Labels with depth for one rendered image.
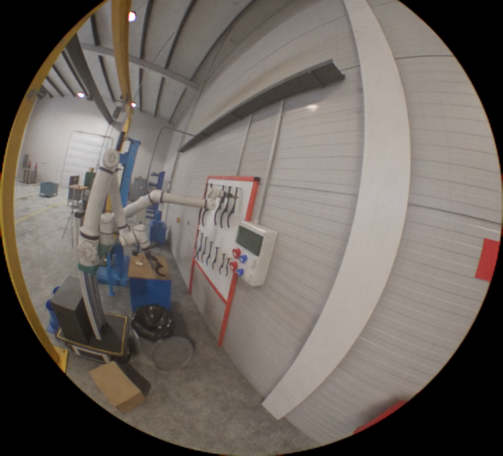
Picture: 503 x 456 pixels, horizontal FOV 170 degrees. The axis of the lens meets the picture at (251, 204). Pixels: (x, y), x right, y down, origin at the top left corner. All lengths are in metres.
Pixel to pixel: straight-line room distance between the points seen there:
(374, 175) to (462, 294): 0.87
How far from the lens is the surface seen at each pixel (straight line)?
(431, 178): 1.10
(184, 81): 8.47
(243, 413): 2.31
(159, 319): 2.29
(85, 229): 1.25
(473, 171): 1.19
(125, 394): 2.03
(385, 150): 1.09
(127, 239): 1.30
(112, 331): 2.46
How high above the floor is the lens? 2.17
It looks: 2 degrees down
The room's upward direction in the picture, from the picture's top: 13 degrees clockwise
